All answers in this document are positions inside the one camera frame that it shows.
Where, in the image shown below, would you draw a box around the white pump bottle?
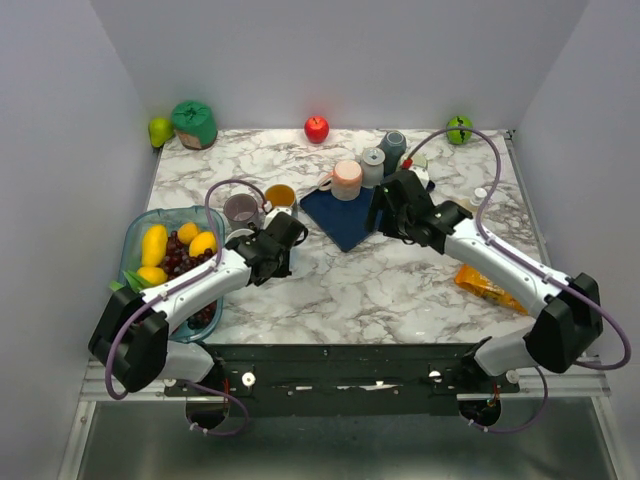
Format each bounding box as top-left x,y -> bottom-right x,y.
456,187 -> 488,213

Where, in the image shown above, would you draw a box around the pink ceramic mug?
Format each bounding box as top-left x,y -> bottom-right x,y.
318,160 -> 363,201

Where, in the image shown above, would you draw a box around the dark blue mat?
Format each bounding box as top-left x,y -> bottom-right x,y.
299,186 -> 379,253

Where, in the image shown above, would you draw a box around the grey mug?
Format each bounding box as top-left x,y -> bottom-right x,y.
360,147 -> 385,189

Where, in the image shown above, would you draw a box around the light green mug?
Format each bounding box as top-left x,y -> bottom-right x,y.
398,153 -> 430,186

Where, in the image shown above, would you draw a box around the orange snack bag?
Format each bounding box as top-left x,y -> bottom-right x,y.
454,264 -> 527,315

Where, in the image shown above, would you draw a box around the small yellow toy lemon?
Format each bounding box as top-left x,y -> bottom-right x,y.
177,222 -> 201,245

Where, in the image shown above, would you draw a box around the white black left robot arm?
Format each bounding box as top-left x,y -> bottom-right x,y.
88,211 -> 308,400

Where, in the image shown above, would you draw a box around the green toy pear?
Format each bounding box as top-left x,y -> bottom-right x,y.
148,117 -> 174,148

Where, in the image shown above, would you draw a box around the dark red toy grapes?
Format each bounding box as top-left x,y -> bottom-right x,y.
160,231 -> 218,331

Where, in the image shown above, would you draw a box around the purple ceramic mug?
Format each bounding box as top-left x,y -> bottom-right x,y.
223,194 -> 262,230

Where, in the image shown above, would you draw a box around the teal plastic fruit bin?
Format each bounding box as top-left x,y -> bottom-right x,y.
117,205 -> 223,343

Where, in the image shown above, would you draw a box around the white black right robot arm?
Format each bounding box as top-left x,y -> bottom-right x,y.
366,170 -> 603,392

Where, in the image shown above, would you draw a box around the red toy apple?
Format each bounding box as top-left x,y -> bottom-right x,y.
304,116 -> 330,144

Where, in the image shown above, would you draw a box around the blue white gradient mug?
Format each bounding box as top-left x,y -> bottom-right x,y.
225,228 -> 255,243

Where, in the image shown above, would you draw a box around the blue butterfly mug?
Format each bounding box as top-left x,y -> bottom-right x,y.
264,184 -> 298,215

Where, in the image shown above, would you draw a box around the yellow toy mango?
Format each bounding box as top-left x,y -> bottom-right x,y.
141,224 -> 168,267

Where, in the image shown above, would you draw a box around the dark teal mug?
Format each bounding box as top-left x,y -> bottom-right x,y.
378,131 -> 407,176

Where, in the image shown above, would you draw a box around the aluminium rail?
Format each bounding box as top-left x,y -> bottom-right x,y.
447,366 -> 612,401
78,357 -> 176,404

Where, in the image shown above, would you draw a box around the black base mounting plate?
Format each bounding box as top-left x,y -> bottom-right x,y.
164,342 -> 521,419

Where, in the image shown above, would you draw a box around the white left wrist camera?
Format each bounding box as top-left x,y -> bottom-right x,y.
262,206 -> 293,230

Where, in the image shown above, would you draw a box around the left aluminium rail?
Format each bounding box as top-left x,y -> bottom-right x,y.
78,357 -> 176,404

